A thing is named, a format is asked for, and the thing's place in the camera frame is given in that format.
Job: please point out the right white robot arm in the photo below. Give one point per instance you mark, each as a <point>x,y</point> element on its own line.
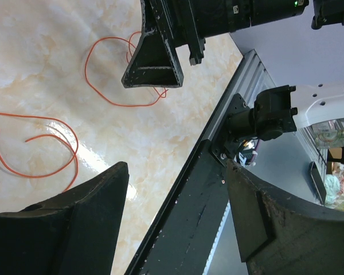
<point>275,111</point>

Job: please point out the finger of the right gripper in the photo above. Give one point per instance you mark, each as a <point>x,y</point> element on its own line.
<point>154,64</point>

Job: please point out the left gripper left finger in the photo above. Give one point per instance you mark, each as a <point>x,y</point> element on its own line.
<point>74,232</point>

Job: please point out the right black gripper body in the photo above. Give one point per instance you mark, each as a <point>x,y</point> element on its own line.
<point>167,25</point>

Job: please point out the grey cable duct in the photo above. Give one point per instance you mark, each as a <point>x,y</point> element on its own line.
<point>216,239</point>

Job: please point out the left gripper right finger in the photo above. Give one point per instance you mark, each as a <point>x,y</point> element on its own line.
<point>280,233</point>

